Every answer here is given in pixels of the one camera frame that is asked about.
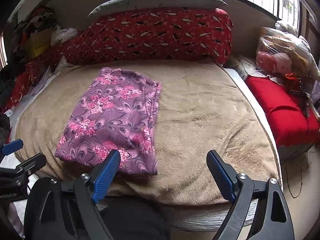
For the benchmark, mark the grey pillow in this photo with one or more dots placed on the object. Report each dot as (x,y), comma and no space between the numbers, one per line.
(115,6)

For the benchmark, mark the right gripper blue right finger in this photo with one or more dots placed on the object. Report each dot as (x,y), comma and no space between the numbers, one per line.
(224,175)

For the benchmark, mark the red folded cloth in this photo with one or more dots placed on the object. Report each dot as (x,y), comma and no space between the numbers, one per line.
(286,118)

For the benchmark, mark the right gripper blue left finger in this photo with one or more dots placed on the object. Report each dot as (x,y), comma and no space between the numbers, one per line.
(102,176)

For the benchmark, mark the red patterned long pillow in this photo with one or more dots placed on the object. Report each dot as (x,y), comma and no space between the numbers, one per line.
(148,34)

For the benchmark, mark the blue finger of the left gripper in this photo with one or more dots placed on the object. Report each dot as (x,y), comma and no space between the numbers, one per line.
(11,147)
(30,166)

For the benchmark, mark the red star patterned cloth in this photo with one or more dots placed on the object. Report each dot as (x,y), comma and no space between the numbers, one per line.
(16,82)

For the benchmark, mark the plastic wrapped doll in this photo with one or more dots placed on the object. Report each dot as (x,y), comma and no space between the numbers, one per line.
(283,53)

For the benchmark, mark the purple floral garment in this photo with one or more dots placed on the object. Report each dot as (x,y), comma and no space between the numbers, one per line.
(117,112)

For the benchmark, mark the beige fleece blanket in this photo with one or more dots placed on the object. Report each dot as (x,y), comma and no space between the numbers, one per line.
(200,109)

